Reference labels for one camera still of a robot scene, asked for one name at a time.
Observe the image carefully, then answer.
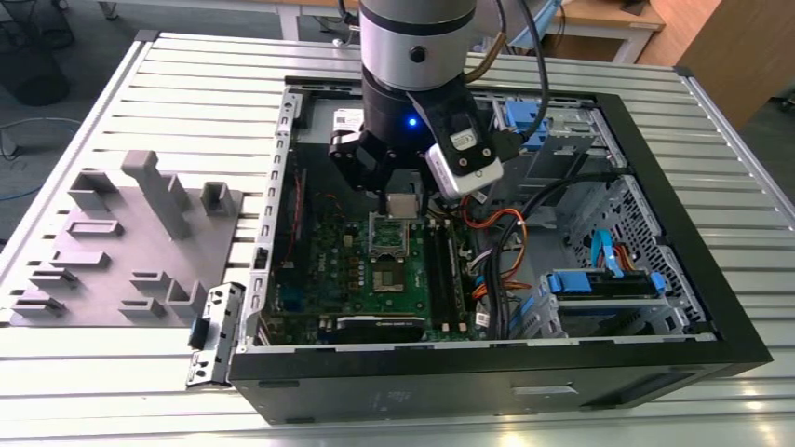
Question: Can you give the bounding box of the wooden desk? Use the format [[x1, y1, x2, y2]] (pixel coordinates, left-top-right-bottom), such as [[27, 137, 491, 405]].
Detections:
[[546, 0, 667, 64]]

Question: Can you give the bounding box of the metal socket cover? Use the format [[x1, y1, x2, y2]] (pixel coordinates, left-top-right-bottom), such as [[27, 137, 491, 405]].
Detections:
[[368, 214, 411, 261]]

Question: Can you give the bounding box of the grey power supply unit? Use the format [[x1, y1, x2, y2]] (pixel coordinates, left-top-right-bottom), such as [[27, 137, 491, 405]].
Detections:
[[290, 98, 368, 206]]

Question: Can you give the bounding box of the silver CPU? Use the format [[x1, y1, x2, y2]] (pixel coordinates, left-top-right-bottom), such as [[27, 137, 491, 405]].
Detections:
[[384, 193, 423, 221]]

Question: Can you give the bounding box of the blue plastic drive latch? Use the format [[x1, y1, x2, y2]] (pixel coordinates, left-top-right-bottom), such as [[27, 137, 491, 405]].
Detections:
[[506, 101, 551, 151]]

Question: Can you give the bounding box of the pale blue flat cable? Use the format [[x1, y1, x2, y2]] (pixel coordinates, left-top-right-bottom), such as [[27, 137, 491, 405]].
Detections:
[[506, 297, 546, 340]]

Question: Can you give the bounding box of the black office chair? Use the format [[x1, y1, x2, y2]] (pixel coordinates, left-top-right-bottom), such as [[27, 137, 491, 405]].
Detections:
[[0, 0, 74, 107]]

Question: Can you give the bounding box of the grey parts rack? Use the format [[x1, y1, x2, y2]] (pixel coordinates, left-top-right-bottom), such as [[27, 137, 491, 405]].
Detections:
[[10, 149, 247, 330]]

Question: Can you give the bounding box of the black PC case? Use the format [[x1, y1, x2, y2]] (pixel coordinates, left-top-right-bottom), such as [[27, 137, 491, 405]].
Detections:
[[226, 74, 775, 425]]

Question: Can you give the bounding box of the blue flat data cable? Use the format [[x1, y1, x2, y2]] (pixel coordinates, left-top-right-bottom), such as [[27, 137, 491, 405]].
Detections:
[[589, 228, 626, 278]]

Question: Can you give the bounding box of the thick black cable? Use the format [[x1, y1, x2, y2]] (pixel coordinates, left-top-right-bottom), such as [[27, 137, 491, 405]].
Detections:
[[480, 171, 626, 340]]

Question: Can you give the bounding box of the grey metal drive cage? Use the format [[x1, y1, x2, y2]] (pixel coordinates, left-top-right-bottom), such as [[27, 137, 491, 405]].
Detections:
[[482, 98, 627, 224]]

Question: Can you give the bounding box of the pale blue teach pendant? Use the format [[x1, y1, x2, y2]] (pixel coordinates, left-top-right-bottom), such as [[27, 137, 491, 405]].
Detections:
[[506, 0, 566, 47]]

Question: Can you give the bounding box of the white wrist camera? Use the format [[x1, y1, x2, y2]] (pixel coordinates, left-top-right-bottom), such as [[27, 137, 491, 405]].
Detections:
[[407, 78, 521, 199]]

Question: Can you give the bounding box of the green motherboard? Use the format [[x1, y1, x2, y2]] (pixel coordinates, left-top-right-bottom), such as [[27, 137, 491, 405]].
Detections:
[[266, 204, 492, 345]]

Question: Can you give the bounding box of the hard disk in blue carrier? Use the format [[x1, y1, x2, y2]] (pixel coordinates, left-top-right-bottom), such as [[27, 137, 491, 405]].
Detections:
[[541, 268, 667, 300]]

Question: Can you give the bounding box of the orange wire bundle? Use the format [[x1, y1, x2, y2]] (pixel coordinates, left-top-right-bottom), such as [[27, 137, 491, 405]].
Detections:
[[463, 208, 534, 302]]

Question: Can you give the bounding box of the brown braided cable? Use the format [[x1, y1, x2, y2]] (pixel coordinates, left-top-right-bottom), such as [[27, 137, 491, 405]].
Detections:
[[464, 34, 506, 86]]

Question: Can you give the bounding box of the green RAM stick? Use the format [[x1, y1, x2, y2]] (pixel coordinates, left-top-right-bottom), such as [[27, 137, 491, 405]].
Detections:
[[443, 221, 472, 332]]

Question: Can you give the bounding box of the hinged metal slot bracket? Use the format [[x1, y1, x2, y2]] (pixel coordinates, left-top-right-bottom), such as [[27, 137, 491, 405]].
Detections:
[[184, 281, 247, 390]]

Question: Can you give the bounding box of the wooden cabinet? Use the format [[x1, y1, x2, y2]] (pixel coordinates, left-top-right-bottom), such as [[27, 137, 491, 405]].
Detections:
[[638, 0, 795, 134]]

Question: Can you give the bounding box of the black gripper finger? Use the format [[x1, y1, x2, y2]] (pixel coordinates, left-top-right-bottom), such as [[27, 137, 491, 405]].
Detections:
[[327, 131, 391, 221], [386, 157, 434, 220]]

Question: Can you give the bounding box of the black camera cable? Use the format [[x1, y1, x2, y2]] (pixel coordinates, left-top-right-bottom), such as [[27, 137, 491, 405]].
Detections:
[[496, 0, 553, 145]]

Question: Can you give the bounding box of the black graphics card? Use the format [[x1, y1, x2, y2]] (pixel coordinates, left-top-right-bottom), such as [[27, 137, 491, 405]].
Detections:
[[322, 314, 430, 345]]

